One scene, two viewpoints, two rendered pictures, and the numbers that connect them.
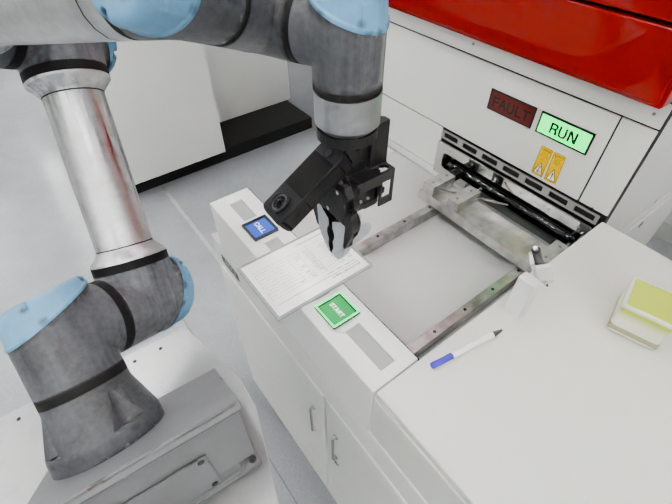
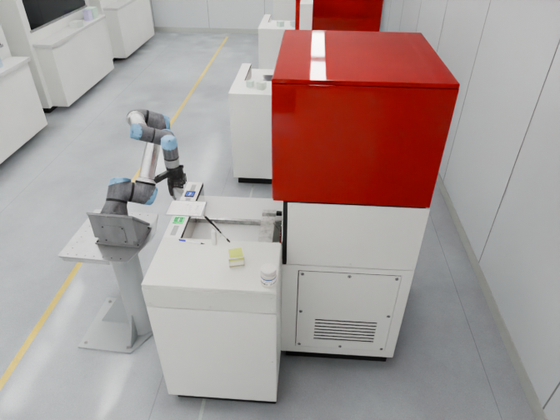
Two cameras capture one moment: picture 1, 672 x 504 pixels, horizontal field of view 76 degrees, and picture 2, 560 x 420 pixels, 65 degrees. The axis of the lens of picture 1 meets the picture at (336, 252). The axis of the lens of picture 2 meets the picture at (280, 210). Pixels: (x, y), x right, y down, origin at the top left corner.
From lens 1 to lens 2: 1.99 m
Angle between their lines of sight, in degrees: 32
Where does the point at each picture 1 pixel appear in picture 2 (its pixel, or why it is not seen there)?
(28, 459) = not seen: hidden behind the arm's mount
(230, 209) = (190, 186)
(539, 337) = (210, 251)
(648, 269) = (267, 258)
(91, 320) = (124, 187)
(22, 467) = not seen: hidden behind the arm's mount
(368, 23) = (165, 147)
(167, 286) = (147, 192)
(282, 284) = (176, 208)
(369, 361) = (170, 232)
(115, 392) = (118, 205)
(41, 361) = (110, 190)
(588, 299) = not seen: hidden behind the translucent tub
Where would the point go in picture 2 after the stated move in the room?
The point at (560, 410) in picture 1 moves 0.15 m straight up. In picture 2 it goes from (190, 262) to (187, 237)
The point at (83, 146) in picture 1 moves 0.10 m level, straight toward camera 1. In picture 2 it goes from (147, 151) to (140, 159)
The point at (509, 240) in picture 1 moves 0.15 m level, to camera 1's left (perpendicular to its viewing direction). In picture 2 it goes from (262, 239) to (243, 228)
